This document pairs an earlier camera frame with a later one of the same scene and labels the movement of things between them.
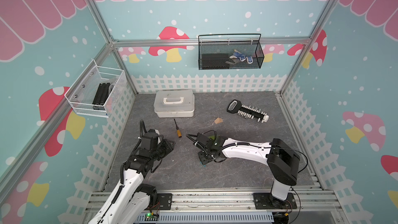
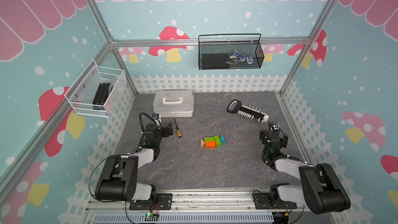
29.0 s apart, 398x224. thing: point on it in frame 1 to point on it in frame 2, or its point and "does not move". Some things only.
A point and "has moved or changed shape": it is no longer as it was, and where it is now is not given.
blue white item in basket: x=238 y=55 does not move
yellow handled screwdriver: x=178 y=130 does not move
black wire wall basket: x=224 y=51 does not move
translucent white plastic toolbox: x=174 y=103 does not move
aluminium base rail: x=316 y=205 does not move
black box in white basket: x=100 y=96 does not move
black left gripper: x=168 y=148 to x=166 y=134
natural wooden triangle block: x=218 y=120 has moved or changed shape
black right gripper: x=199 y=154 to x=263 y=136
